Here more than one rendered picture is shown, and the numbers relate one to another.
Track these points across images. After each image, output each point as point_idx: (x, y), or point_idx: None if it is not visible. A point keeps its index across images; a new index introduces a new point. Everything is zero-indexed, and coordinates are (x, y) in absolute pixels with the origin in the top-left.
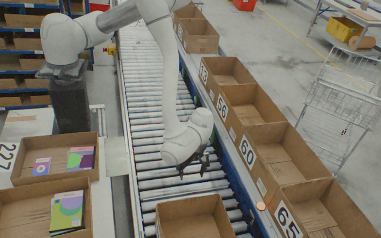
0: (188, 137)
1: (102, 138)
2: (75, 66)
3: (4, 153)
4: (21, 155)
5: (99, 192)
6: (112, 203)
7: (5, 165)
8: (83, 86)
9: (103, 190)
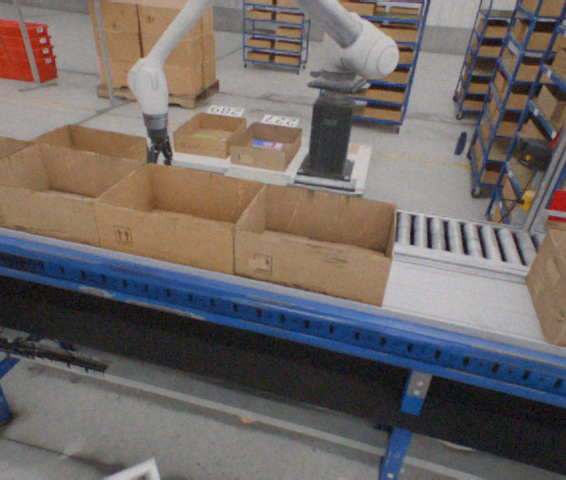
0: (135, 66)
1: (292, 175)
2: (326, 77)
3: (284, 120)
4: (287, 135)
5: (216, 161)
6: (202, 170)
7: (270, 120)
8: (317, 105)
9: (216, 163)
